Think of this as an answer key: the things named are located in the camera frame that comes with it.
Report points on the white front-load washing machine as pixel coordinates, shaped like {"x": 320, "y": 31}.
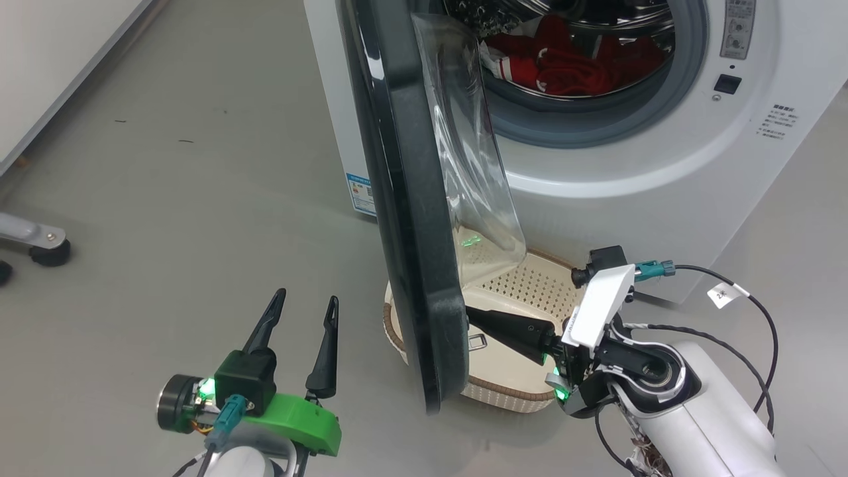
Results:
{"x": 629, "y": 172}

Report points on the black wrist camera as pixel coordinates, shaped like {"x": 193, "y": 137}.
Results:
{"x": 245, "y": 377}
{"x": 606, "y": 262}

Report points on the steel perforated drum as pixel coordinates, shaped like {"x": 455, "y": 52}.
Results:
{"x": 477, "y": 16}

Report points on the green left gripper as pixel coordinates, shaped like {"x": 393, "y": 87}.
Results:
{"x": 298, "y": 424}

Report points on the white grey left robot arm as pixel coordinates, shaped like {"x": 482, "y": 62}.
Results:
{"x": 242, "y": 464}

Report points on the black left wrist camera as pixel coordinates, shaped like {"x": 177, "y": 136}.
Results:
{"x": 245, "y": 377}

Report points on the white partition panel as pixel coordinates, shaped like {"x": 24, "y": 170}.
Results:
{"x": 46, "y": 59}

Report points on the grey rubber door seal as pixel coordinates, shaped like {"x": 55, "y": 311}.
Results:
{"x": 596, "y": 122}

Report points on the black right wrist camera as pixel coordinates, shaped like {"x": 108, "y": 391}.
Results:
{"x": 606, "y": 262}

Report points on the red garment with white trim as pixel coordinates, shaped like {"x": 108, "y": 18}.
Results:
{"x": 523, "y": 66}

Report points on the beige perforated laundry basket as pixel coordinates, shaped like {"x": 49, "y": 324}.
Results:
{"x": 530, "y": 286}

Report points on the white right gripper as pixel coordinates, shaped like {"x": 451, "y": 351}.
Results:
{"x": 596, "y": 311}

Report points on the grey instruction sticker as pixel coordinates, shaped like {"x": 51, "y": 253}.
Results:
{"x": 737, "y": 26}

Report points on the blue energy label sticker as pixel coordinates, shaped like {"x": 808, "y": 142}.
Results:
{"x": 361, "y": 195}

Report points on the dark grey round machine door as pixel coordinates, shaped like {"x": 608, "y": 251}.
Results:
{"x": 411, "y": 199}

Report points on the grey metal leg with caster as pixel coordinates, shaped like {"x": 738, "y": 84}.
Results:
{"x": 33, "y": 235}

